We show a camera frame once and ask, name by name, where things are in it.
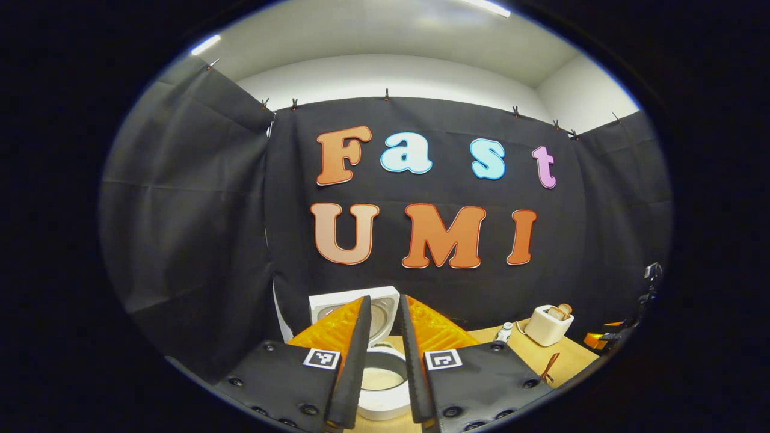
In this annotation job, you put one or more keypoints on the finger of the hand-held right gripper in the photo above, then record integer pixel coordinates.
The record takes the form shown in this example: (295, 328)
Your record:
(598, 338)

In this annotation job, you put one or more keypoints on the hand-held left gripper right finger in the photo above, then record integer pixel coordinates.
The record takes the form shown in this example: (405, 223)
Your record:
(418, 385)

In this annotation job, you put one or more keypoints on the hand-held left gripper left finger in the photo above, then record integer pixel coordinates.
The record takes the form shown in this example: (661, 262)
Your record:
(352, 385)

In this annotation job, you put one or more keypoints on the white rice heap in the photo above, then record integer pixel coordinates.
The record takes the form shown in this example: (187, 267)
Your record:
(382, 379)

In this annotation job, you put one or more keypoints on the white rice cooker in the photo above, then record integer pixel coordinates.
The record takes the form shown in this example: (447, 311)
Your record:
(385, 406)

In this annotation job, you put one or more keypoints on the brown wooden spoon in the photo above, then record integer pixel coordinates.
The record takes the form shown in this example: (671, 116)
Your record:
(550, 364)

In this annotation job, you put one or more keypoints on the brown crust bread slice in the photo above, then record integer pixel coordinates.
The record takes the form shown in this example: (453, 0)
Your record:
(566, 308)

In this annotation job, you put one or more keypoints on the light bread slice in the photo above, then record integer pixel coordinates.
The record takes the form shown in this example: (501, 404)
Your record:
(554, 313)

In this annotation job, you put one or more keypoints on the cream toaster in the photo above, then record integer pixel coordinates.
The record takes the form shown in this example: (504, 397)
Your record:
(544, 329)

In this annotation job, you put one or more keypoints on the white plastic bottle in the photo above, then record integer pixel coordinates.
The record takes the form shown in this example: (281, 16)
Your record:
(503, 332)

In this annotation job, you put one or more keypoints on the black backdrop cloth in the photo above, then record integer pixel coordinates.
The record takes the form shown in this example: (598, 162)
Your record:
(210, 210)

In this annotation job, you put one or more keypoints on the ceiling light strip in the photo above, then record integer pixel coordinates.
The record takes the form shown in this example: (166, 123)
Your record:
(487, 7)
(206, 45)

